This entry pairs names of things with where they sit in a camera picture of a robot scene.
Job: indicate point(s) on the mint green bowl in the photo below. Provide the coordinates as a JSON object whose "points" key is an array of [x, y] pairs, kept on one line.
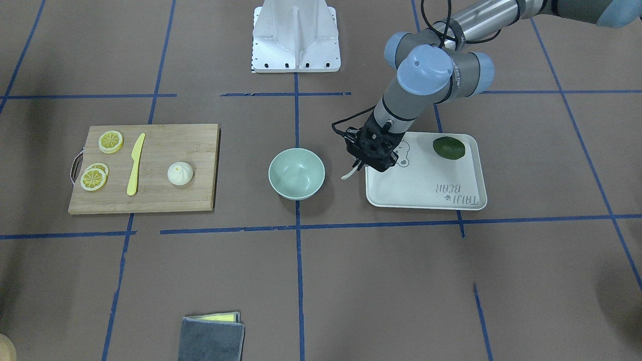
{"points": [[296, 174]]}

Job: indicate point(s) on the green avocado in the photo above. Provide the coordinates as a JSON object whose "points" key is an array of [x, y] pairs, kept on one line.
{"points": [[449, 147]]}

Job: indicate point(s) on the yellow plastic knife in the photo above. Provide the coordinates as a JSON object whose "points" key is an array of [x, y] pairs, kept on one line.
{"points": [[135, 157]]}

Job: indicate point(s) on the grey folded cloth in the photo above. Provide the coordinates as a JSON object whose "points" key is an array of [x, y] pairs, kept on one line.
{"points": [[210, 340]]}

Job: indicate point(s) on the white bear tray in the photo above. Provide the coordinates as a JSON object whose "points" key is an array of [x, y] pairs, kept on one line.
{"points": [[422, 179]]}

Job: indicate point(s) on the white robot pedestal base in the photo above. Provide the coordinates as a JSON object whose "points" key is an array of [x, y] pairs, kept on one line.
{"points": [[295, 37]]}

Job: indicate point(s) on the lemon slice behind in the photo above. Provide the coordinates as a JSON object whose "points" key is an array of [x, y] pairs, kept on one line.
{"points": [[99, 165]]}

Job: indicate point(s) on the yellow sponge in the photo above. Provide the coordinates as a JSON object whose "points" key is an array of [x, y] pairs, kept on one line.
{"points": [[220, 317]]}

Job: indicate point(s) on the lemon slice upper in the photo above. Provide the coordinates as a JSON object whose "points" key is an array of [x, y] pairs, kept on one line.
{"points": [[110, 142]]}

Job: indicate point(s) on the translucent white spoon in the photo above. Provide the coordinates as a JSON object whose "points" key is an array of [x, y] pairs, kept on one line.
{"points": [[350, 173]]}

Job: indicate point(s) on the white steamed bun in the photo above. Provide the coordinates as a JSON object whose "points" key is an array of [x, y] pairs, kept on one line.
{"points": [[180, 173]]}

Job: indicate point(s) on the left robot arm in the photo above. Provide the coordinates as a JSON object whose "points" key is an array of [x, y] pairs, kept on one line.
{"points": [[430, 67]]}

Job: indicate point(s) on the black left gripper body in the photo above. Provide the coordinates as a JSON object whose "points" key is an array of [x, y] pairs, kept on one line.
{"points": [[359, 164]]}

